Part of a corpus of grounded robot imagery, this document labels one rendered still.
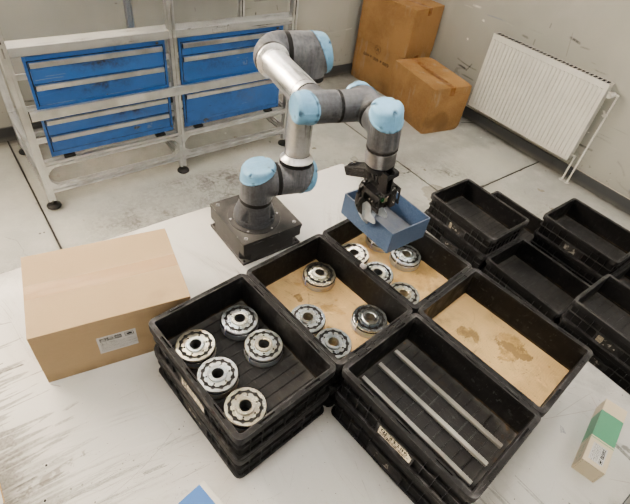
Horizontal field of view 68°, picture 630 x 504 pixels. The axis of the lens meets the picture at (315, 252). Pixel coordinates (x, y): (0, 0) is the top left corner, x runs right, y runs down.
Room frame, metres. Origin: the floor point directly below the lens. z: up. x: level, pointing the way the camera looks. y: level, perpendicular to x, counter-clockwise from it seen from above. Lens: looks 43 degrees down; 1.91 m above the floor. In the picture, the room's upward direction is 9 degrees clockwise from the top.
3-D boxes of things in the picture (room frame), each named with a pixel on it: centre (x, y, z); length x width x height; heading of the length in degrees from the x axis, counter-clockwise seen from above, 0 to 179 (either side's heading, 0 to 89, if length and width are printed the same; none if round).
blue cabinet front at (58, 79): (2.34, 1.28, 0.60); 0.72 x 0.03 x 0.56; 133
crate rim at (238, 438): (0.66, 0.14, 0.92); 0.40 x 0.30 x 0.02; 48
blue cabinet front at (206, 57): (2.89, 0.70, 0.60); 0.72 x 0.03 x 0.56; 133
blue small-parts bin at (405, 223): (1.06, -0.18, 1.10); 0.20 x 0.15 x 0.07; 43
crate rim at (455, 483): (0.62, -0.36, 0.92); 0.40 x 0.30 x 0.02; 48
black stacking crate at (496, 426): (0.62, -0.36, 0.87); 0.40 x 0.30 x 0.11; 48
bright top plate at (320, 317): (0.83, -0.01, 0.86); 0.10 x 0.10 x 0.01
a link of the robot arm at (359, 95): (1.05, -0.05, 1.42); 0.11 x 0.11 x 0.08; 28
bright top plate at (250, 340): (0.72, 0.09, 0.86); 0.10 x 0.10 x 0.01
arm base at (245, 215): (1.30, 0.24, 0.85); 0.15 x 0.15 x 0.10
